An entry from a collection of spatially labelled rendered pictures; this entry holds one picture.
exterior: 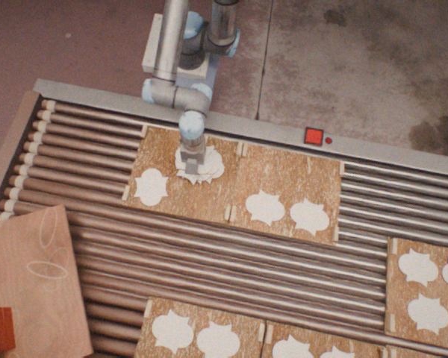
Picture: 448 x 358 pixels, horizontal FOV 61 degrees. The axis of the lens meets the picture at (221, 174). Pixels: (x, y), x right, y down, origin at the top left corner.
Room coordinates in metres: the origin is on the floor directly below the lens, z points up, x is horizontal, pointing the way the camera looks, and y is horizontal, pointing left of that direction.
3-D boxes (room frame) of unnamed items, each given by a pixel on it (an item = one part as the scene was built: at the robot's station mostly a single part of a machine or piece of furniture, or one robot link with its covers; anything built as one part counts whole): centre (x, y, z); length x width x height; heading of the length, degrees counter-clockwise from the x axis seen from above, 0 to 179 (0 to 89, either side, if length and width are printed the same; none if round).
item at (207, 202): (0.52, 0.15, 0.93); 0.41 x 0.35 x 0.02; 86
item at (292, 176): (0.48, -0.26, 0.93); 0.41 x 0.35 x 0.02; 85
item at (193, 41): (1.08, 0.19, 1.08); 0.13 x 0.12 x 0.14; 84
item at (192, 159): (0.52, 0.11, 1.10); 0.12 x 0.09 x 0.16; 179
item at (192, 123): (0.55, 0.11, 1.26); 0.09 x 0.08 x 0.11; 174
